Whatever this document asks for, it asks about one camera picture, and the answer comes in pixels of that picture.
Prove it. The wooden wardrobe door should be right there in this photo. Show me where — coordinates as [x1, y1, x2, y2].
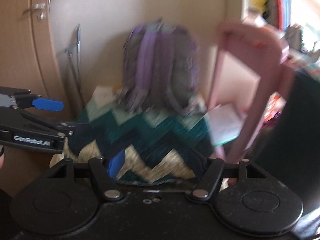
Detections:
[1, 0, 73, 120]

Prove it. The teal and cream quilt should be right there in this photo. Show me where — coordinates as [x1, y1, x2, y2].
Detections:
[50, 86, 214, 186]

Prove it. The purple grey backpack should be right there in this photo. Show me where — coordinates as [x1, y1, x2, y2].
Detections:
[119, 18, 206, 116]

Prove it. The pink chair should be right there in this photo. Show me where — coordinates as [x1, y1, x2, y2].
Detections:
[207, 21, 291, 164]

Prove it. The cream bookshelf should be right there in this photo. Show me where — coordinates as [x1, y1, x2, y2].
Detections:
[248, 0, 319, 43]

